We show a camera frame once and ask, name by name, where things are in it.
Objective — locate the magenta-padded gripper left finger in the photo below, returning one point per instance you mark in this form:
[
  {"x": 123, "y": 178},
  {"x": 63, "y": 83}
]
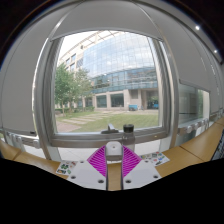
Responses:
[{"x": 86, "y": 175}]

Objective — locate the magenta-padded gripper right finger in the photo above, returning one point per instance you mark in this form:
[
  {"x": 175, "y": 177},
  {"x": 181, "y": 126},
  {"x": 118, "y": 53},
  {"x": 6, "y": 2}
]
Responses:
[{"x": 141, "y": 173}]

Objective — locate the clear bottle with black cap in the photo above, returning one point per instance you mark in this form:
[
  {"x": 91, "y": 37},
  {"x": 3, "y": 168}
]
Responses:
[{"x": 128, "y": 135}]

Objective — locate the green tree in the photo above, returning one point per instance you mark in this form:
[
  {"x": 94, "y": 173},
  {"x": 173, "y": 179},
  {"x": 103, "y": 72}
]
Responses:
[{"x": 68, "y": 86}]

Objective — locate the glass office building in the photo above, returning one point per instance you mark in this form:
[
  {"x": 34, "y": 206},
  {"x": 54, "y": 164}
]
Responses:
[{"x": 123, "y": 60}]

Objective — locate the grey window frame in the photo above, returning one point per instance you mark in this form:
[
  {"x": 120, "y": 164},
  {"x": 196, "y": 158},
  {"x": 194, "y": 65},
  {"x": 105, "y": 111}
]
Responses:
[{"x": 83, "y": 140}]

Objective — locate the white wall socket trunking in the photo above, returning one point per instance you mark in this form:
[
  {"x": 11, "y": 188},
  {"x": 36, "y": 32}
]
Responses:
[
  {"x": 20, "y": 139},
  {"x": 196, "y": 126}
]

